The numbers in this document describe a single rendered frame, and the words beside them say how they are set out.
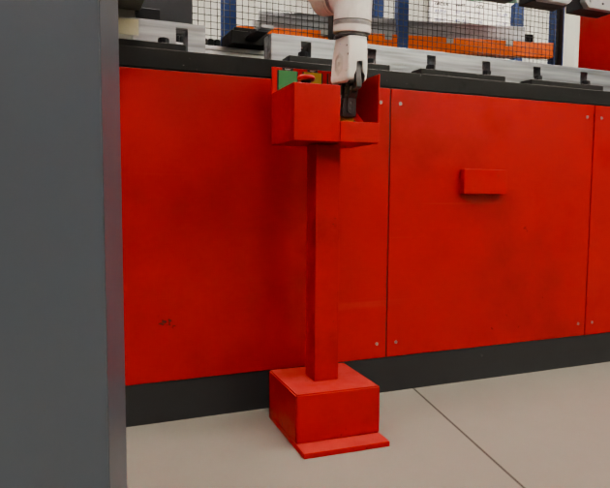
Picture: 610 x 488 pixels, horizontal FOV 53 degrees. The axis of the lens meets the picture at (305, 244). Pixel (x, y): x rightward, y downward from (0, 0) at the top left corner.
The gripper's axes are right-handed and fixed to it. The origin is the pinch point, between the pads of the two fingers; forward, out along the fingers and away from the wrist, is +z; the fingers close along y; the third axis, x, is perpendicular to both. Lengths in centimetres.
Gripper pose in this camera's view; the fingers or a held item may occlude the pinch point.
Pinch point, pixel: (348, 107)
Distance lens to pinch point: 140.7
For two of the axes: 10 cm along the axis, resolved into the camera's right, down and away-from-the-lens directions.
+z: -0.4, 9.9, 1.6
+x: 9.4, -0.2, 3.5
